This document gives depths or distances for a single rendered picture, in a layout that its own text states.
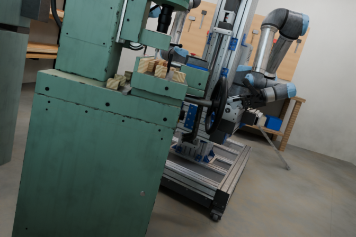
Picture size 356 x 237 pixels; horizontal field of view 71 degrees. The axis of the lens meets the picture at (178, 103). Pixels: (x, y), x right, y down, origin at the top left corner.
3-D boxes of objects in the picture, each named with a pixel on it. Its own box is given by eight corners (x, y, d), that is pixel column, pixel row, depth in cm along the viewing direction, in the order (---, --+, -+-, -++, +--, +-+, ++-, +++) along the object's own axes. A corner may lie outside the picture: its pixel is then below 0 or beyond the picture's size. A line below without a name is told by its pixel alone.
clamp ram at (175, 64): (180, 76, 117) (185, 57, 116) (165, 72, 117) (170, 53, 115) (180, 74, 126) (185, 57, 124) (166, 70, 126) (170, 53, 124)
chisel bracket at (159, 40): (167, 54, 113) (171, 36, 112) (136, 46, 113) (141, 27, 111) (167, 54, 121) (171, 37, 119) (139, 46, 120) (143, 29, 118)
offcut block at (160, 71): (160, 77, 94) (162, 66, 94) (153, 75, 96) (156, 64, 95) (165, 78, 97) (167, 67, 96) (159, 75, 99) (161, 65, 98)
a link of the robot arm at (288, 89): (292, 94, 133) (298, 98, 125) (271, 99, 135) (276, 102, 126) (290, 80, 132) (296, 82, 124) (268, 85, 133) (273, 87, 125)
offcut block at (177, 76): (171, 79, 99) (174, 70, 98) (179, 80, 101) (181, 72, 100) (176, 81, 96) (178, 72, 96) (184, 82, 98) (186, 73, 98)
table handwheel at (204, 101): (211, 148, 118) (233, 99, 102) (170, 137, 117) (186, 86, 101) (211, 112, 142) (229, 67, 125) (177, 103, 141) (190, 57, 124)
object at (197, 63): (207, 71, 115) (211, 59, 114) (184, 65, 115) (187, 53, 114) (204, 69, 128) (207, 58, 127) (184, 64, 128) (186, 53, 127)
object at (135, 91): (180, 107, 101) (183, 98, 100) (130, 93, 100) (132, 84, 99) (180, 92, 140) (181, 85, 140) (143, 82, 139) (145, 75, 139)
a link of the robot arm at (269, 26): (268, -1, 136) (246, 84, 133) (288, 5, 136) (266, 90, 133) (261, 9, 148) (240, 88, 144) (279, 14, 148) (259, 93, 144)
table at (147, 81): (208, 107, 94) (213, 92, 93) (128, 87, 92) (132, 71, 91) (196, 86, 153) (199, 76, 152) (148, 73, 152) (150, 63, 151)
